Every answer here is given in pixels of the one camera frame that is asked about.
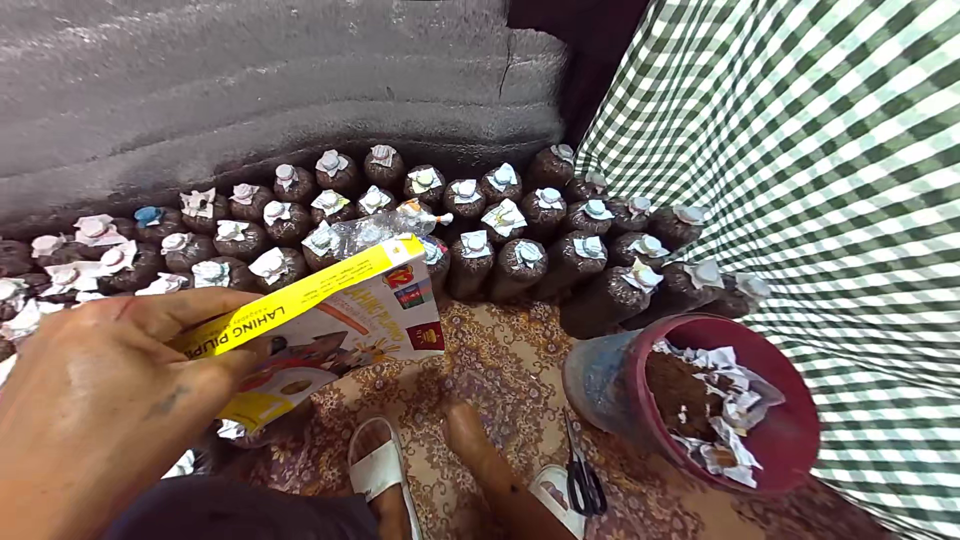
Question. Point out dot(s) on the person's left thumb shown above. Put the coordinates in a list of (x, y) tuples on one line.
[(225, 375)]

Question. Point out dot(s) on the clear plastic bag, orange bits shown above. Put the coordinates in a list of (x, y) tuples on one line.
[(386, 226)]

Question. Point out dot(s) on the red bucket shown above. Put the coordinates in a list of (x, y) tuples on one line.
[(787, 427)]

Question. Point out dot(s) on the person's left index finger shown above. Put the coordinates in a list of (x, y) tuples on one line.
[(191, 306)]

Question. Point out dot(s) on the person's legs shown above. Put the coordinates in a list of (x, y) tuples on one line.
[(247, 514)]

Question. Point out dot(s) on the green white checkered curtain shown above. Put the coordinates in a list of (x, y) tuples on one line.
[(862, 225)]

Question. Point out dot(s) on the yellow and white book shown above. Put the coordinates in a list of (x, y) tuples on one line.
[(352, 307)]

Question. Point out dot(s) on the white slipper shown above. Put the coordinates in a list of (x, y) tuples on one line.
[(551, 484)]

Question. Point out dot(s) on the rows of brown grow bags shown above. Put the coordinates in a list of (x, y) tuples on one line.
[(525, 274)]

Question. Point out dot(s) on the dark purple cloth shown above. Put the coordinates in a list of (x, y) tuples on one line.
[(592, 52)]

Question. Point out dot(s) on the pile of torn white paper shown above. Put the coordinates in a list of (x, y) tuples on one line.
[(739, 450)]

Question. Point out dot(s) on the person's left forearm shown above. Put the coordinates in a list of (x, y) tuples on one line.
[(52, 487)]

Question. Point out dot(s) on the grey plastic sheet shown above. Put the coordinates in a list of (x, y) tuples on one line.
[(300, 82)]

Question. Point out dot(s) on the brown soil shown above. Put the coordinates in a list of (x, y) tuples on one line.
[(679, 390)]

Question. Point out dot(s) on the person's left hand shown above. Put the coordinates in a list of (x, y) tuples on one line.
[(90, 367)]

